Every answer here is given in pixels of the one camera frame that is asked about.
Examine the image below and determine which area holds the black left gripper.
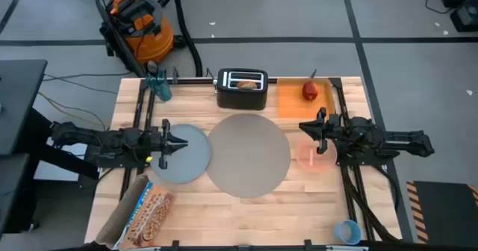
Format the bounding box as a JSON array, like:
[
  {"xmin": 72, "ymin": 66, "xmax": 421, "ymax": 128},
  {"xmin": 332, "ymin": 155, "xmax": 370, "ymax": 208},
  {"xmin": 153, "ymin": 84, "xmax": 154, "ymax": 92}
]
[{"xmin": 147, "ymin": 118, "xmax": 189, "ymax": 170}]

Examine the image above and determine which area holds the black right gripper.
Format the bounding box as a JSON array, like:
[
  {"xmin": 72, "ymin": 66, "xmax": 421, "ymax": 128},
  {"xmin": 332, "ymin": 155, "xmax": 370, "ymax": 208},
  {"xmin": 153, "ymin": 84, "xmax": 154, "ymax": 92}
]
[{"xmin": 298, "ymin": 107, "xmax": 343, "ymax": 155}]

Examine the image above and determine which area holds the pink bowl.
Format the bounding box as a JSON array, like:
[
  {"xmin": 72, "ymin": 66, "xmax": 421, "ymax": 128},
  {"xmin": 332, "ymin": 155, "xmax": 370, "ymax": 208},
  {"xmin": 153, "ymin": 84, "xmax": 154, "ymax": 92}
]
[{"xmin": 294, "ymin": 136, "xmax": 338, "ymax": 176}]

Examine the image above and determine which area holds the red apple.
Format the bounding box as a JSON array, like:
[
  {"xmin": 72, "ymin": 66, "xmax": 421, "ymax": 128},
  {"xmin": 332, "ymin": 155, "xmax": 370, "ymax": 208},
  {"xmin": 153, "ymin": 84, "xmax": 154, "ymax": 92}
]
[{"xmin": 302, "ymin": 80, "xmax": 319, "ymax": 102}]

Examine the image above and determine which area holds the orange cereal box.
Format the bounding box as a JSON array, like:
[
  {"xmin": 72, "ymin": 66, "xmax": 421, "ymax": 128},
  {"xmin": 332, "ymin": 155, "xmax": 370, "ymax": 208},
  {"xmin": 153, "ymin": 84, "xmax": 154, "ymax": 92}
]
[{"xmin": 96, "ymin": 173, "xmax": 177, "ymax": 250}]

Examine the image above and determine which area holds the light blue cup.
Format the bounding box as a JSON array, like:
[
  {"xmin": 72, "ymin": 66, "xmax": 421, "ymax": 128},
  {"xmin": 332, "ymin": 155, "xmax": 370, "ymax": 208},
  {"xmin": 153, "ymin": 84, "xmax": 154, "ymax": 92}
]
[{"xmin": 333, "ymin": 220, "xmax": 362, "ymax": 246}]

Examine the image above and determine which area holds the teal patterned tumbler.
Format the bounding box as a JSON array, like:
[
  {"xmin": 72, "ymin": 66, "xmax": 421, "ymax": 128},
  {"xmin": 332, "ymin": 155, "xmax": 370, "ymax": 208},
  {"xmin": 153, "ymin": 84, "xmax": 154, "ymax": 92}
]
[{"xmin": 145, "ymin": 61, "xmax": 173, "ymax": 102}]

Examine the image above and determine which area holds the large grey round plate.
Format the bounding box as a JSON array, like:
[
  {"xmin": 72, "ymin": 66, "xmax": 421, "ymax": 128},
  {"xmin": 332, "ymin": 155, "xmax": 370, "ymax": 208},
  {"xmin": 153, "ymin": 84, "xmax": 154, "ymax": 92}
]
[{"xmin": 206, "ymin": 112, "xmax": 292, "ymax": 199}]

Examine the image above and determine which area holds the black two-slot toaster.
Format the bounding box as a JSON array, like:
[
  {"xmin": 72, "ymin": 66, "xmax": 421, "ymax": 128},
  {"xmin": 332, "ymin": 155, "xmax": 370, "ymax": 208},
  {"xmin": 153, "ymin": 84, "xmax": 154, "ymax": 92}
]
[{"xmin": 215, "ymin": 68, "xmax": 270, "ymax": 111}]

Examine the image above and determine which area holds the orange and black shop vacuum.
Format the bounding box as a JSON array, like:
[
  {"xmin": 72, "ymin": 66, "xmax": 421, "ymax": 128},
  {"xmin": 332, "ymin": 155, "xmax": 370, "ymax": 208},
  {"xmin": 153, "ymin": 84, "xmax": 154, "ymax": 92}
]
[{"xmin": 93, "ymin": 0, "xmax": 187, "ymax": 78}]

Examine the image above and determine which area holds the white flat sheet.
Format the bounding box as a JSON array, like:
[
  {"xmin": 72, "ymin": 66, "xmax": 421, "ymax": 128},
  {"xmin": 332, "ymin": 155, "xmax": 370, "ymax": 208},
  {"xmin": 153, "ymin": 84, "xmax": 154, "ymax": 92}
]
[{"xmin": 34, "ymin": 138, "xmax": 90, "ymax": 182}]

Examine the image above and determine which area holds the black mat with hazard stripes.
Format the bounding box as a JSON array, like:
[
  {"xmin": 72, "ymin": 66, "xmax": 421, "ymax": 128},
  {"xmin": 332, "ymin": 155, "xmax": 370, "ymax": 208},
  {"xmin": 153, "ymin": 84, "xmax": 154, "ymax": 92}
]
[{"xmin": 406, "ymin": 179, "xmax": 478, "ymax": 245}]

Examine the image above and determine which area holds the black desk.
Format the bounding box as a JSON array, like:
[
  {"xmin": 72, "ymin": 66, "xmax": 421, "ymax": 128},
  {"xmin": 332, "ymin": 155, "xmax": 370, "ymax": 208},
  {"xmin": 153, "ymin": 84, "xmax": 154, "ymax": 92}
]
[{"xmin": 0, "ymin": 59, "xmax": 100, "ymax": 237}]

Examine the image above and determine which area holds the black metal table frame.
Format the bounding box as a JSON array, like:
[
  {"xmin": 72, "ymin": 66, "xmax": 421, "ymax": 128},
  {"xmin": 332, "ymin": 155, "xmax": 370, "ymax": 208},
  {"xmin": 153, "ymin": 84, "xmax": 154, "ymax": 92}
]
[{"xmin": 118, "ymin": 75, "xmax": 403, "ymax": 251}]

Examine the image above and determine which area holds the yellow floor cable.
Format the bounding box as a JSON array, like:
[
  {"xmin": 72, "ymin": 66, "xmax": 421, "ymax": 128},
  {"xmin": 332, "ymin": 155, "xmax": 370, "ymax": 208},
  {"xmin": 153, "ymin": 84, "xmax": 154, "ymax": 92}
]
[{"xmin": 36, "ymin": 91, "xmax": 108, "ymax": 131}]

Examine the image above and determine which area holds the black vacuum hose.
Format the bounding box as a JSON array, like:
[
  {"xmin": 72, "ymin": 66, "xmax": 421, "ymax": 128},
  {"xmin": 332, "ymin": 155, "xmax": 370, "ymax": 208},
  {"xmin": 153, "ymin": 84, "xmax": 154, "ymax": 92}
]
[{"xmin": 140, "ymin": 0, "xmax": 204, "ymax": 78}]

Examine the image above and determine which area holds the black floor cable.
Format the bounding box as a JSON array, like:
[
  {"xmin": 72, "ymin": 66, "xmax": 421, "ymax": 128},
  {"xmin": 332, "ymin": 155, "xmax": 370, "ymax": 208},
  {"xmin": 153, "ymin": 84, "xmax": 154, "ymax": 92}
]
[{"xmin": 42, "ymin": 71, "xmax": 132, "ymax": 96}]

